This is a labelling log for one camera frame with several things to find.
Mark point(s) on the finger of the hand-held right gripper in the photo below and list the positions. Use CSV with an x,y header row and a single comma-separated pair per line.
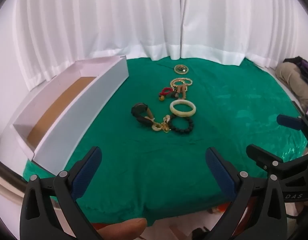
x,y
261,155
289,122

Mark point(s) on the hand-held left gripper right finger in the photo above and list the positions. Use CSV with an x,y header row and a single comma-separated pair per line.
x,y
219,170

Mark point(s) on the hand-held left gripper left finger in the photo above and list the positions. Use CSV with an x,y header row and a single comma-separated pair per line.
x,y
87,170

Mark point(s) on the white cardboard box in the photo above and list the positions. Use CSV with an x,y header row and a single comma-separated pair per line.
x,y
76,105

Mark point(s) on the white jade bangle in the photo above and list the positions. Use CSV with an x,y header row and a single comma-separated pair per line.
x,y
175,110

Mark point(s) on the beige cloth bundle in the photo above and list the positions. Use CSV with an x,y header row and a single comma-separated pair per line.
x,y
294,80

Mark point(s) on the dark purple bag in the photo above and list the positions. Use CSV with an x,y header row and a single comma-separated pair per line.
x,y
303,63

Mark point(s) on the green velvet cloth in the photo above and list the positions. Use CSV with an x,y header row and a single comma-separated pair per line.
x,y
156,170

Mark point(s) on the white curtain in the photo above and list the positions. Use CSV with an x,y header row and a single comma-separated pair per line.
x,y
98,22
231,17

